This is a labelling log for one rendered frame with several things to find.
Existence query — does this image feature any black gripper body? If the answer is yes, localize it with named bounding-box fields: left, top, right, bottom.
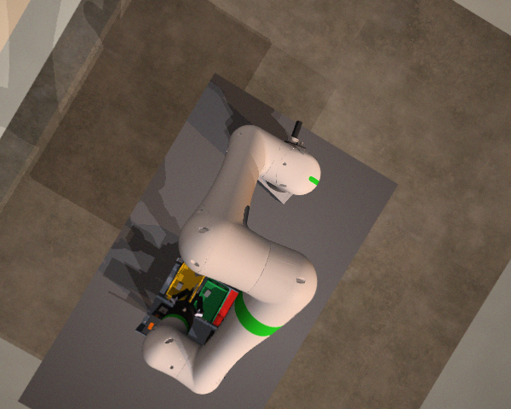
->
left=174, top=300, right=197, bottom=318

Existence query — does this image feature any yellow bin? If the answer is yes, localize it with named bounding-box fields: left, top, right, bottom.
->
left=166, top=263, right=205, bottom=302

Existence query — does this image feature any green bin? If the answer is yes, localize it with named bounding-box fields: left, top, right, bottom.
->
left=199, top=279, right=229, bottom=322

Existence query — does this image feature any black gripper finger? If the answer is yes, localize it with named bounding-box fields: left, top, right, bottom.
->
left=169, top=284, right=198, bottom=304
left=191, top=285, right=204, bottom=319

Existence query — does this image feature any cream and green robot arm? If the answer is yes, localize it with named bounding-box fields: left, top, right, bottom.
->
left=142, top=120, right=321, bottom=394

